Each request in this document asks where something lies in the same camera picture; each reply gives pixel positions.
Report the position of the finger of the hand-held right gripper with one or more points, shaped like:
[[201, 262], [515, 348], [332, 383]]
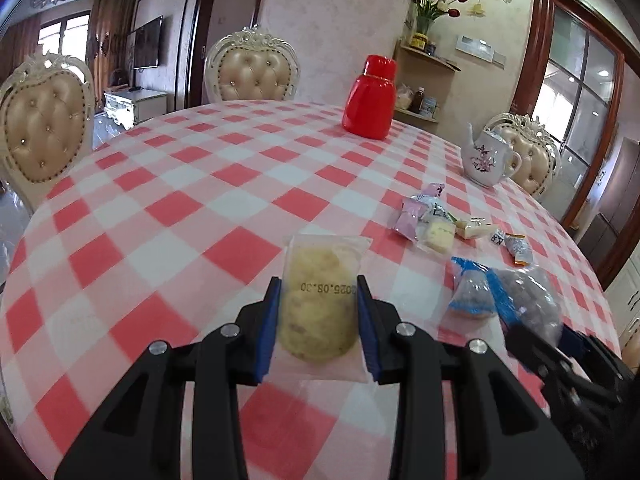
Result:
[[530, 345], [575, 342]]

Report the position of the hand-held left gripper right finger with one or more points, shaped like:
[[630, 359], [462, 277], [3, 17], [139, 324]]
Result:
[[367, 330]]

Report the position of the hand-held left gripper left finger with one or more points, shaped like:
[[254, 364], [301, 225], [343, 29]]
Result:
[[265, 330]]

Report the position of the clear bag grey snacks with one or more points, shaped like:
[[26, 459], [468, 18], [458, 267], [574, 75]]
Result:
[[530, 300]]

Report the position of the clear yellow cookie packet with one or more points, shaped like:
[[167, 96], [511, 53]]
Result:
[[317, 310]]

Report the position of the clear bag blue label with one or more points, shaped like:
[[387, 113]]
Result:
[[472, 292]]

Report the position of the orange trimmed snack packet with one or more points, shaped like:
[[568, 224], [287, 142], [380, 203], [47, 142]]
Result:
[[520, 250]]

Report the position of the small yellow cake packet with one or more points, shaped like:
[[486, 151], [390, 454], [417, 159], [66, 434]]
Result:
[[439, 234]]

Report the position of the pink snack packet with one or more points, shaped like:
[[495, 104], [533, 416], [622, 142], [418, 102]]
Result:
[[411, 217]]

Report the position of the white stick snack packet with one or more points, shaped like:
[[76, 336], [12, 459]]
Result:
[[472, 229]]

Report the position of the red white checkered tablecloth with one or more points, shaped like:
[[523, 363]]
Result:
[[175, 220]]

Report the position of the dark snack packet near thermos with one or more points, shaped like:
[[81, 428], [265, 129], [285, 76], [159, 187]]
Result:
[[434, 191]]

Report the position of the beige tufted dining chair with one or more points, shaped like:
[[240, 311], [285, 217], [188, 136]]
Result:
[[45, 130], [532, 160], [252, 72]]

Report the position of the white floral teapot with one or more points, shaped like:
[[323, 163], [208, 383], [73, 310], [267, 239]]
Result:
[[482, 162]]

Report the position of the red thermos jug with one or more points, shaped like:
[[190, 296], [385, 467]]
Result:
[[370, 100]]

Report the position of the clear labelled jar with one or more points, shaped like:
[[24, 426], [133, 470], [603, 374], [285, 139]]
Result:
[[429, 106]]

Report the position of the white food bag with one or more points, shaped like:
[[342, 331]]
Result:
[[404, 99]]

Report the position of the brown bottle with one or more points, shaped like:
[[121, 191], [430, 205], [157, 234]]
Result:
[[419, 101]]

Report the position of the white television cabinet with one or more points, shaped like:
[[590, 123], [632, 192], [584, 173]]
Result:
[[135, 102]]

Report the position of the small dark jar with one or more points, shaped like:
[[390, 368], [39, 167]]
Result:
[[430, 49]]

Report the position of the yellow lid jar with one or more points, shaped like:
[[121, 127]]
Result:
[[419, 42]]

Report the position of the glass panel door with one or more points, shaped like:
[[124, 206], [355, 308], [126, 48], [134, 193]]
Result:
[[525, 35]]

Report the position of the vase with red tulips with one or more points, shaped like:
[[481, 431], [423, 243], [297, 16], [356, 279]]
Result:
[[424, 24]]

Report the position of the wooden wall shelf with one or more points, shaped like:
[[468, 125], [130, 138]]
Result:
[[425, 55]]

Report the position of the wall switch panel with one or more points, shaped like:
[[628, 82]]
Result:
[[475, 45]]

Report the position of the wall television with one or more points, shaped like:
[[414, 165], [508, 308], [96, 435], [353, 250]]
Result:
[[147, 42]]

